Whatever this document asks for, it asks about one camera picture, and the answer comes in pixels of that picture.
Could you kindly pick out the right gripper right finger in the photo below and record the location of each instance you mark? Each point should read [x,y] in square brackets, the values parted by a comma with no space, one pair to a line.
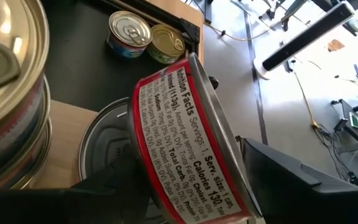
[306,205]

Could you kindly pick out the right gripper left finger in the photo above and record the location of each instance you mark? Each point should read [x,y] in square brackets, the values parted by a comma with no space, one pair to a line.
[57,208]

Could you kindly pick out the red-label tuna can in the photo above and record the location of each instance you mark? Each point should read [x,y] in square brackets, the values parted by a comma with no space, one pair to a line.
[182,140]
[104,140]

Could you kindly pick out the green-label can gold lid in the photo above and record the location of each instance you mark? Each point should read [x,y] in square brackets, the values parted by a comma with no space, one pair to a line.
[166,40]

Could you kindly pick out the black frame bracket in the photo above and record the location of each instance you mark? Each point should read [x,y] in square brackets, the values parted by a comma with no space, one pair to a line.
[213,82]

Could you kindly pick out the white-base black post stand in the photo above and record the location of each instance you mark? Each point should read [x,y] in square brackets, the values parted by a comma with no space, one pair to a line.
[306,34]

